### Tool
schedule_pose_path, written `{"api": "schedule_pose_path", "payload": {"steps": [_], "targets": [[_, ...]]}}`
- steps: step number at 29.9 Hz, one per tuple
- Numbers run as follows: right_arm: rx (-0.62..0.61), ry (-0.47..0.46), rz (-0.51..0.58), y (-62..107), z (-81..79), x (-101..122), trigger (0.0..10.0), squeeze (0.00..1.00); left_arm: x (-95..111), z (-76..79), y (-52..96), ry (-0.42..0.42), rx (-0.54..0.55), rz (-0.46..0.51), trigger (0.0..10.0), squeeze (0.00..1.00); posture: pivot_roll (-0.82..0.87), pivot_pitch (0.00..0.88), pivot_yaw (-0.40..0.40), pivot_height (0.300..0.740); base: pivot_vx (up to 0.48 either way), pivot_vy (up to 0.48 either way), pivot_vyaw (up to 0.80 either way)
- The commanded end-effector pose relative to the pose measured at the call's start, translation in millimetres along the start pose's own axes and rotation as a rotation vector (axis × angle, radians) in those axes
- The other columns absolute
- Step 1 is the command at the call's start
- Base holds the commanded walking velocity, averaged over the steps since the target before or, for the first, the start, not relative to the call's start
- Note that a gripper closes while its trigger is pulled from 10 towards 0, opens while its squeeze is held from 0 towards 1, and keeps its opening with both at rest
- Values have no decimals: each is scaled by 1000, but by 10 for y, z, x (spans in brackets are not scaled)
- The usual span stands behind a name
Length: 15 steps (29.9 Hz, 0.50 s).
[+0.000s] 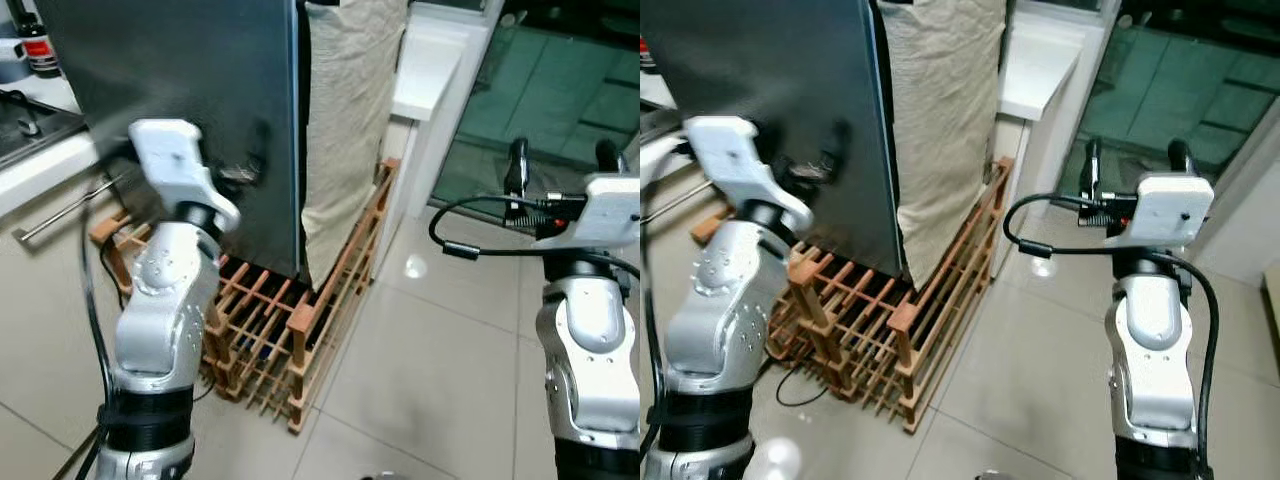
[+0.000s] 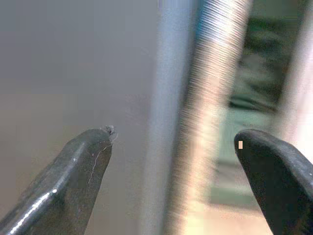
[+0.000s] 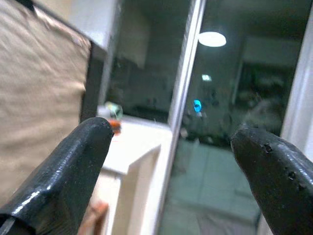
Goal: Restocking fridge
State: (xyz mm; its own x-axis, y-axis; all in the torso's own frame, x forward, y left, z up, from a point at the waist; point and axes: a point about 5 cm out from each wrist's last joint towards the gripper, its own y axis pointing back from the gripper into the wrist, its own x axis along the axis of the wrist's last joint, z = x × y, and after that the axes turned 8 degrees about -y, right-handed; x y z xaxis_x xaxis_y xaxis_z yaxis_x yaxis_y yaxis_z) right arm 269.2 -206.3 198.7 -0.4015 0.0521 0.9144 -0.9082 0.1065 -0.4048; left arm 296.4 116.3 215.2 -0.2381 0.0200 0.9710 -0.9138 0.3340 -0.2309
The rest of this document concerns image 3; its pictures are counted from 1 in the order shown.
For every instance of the orange dish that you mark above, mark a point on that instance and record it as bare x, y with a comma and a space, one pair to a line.
117, 126

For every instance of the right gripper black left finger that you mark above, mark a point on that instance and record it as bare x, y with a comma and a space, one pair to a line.
56, 176

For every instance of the white framed glass window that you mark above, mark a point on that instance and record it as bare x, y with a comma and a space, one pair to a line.
220, 159

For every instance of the white counter cabinet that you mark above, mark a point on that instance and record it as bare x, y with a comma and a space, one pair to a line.
137, 139

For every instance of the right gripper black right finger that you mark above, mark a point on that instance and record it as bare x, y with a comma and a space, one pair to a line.
276, 176

